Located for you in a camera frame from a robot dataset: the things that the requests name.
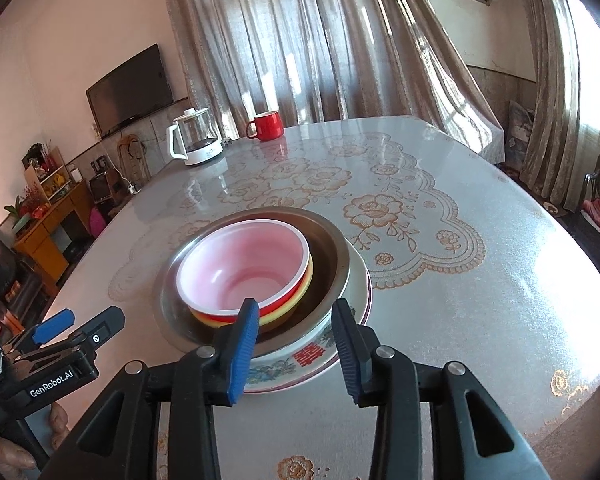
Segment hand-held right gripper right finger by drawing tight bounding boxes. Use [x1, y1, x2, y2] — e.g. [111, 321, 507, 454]
[331, 299, 536, 480]

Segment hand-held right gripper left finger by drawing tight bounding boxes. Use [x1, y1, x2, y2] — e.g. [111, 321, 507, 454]
[62, 298, 260, 480]

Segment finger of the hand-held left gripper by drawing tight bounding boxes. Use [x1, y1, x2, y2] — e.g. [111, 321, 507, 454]
[12, 306, 126, 361]
[10, 308, 76, 351]

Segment white plate with red characters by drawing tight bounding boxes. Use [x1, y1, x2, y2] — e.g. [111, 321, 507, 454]
[240, 245, 373, 393]

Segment yellow plastic bowl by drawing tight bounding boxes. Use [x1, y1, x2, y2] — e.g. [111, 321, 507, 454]
[190, 260, 315, 333]

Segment red plastic bowl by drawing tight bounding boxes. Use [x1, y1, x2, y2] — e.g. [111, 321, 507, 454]
[175, 220, 313, 323]

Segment stainless steel bowl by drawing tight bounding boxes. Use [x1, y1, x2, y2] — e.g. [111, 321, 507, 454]
[152, 206, 352, 358]

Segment person's left hand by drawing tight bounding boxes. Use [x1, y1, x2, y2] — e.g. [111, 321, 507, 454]
[0, 404, 72, 480]

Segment dark wooden armchairs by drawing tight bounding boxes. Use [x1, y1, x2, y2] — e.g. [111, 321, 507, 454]
[0, 235, 46, 331]

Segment orange wooden desk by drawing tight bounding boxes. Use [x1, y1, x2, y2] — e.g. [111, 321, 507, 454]
[12, 180, 93, 283]

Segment potted green plant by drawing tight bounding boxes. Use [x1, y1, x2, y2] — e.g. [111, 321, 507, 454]
[4, 195, 33, 235]

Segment dark speaker box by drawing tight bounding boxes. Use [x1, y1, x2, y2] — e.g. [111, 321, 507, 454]
[89, 170, 123, 206]

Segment small wooden shelf unit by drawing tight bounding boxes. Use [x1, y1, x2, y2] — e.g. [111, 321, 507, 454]
[22, 142, 73, 201]

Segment wooden chair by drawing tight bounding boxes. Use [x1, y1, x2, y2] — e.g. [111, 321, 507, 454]
[117, 135, 148, 186]

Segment white glass electric kettle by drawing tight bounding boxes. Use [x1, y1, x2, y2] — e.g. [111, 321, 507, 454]
[166, 108, 226, 167]

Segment red mug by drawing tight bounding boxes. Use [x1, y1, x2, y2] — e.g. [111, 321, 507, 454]
[245, 110, 285, 142]

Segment black flat television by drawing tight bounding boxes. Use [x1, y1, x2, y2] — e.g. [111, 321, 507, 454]
[86, 43, 175, 140]

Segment grey sack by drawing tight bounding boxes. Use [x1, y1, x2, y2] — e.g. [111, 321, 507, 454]
[505, 100, 536, 166]

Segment beige sheer window curtain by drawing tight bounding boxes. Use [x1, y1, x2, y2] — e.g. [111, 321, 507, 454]
[160, 0, 506, 161]

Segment beige side curtain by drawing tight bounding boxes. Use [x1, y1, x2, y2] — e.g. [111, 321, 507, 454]
[517, 0, 588, 206]

